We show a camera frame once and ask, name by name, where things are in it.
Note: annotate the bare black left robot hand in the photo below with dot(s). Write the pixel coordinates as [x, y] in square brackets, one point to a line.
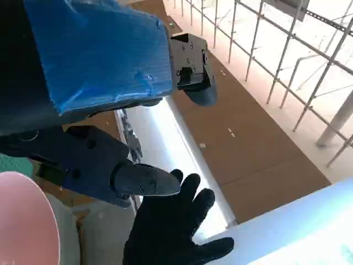
[96, 55]

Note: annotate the green cutting mat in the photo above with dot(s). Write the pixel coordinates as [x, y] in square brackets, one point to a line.
[13, 165]

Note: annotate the grey metal plate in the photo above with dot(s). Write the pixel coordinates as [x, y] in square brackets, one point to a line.
[299, 11]

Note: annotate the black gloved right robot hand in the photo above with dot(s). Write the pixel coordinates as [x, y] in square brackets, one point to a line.
[165, 229]

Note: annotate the white round pole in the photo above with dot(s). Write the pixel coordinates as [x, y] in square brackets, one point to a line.
[335, 121]

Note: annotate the white flat board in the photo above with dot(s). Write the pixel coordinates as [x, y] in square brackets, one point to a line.
[289, 226]

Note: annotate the pink bowl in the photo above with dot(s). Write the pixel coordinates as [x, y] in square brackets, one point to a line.
[22, 220]

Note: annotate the white metal grid rack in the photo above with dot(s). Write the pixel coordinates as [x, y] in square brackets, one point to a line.
[331, 21]

